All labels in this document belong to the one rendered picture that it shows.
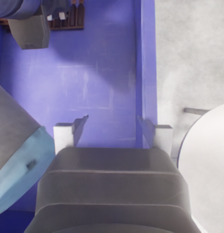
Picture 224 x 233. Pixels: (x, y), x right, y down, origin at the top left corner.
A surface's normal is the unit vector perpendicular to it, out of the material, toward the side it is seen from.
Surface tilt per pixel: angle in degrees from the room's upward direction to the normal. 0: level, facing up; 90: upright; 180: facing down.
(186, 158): 0
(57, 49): 0
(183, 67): 0
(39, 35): 35
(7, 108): 73
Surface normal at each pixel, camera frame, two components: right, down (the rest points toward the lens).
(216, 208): -0.11, -0.14
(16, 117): 0.62, -0.75
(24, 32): -0.10, 0.46
